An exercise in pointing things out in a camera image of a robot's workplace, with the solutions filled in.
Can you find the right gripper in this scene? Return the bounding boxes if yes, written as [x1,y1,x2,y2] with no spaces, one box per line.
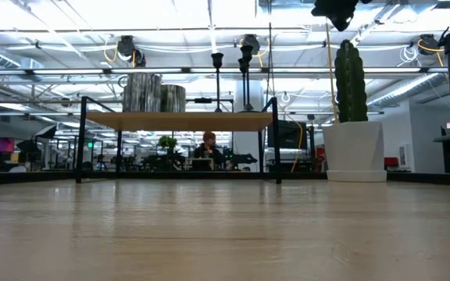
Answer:
[310,0,361,33]

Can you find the green cactus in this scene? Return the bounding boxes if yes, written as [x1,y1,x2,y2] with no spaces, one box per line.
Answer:
[334,38,370,124]

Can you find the black monitor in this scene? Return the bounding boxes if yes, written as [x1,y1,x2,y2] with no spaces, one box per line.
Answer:
[266,119,309,150]

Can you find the white plant pot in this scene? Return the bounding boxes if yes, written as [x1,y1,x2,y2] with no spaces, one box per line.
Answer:
[321,120,388,183]

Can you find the person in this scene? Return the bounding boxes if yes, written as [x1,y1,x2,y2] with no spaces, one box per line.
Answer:
[192,130,224,172]

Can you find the small green potted plant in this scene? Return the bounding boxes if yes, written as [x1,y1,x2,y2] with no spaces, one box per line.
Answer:
[158,134,180,157]

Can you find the long ceiling light bar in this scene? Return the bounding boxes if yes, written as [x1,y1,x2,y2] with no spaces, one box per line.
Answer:
[0,66,449,76]

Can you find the black studio softbox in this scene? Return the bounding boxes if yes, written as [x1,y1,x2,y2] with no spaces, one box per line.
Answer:
[33,123,59,141]

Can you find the purple lit screen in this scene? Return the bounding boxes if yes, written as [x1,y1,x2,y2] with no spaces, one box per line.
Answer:
[0,137,16,154]

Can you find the yellow hanging cord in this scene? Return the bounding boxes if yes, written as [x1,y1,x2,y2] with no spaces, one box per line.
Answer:
[323,21,340,123]

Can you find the white coiled cable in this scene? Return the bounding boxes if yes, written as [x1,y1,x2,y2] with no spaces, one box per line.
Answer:
[399,44,420,64]

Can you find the black ceiling cord reel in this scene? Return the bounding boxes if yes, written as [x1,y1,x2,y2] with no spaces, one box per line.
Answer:
[417,34,445,67]
[241,34,262,56]
[103,34,148,69]

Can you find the yellow cable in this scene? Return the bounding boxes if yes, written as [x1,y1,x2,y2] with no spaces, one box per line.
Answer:
[287,112,304,173]

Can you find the black background camera frame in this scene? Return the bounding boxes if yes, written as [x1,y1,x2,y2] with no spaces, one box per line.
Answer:
[185,96,235,157]

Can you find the wooden shelf black frame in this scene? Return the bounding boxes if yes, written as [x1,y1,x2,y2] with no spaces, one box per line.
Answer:
[75,96,283,185]

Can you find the black table edge rail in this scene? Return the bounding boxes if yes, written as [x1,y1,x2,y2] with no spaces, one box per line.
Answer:
[0,170,450,187]

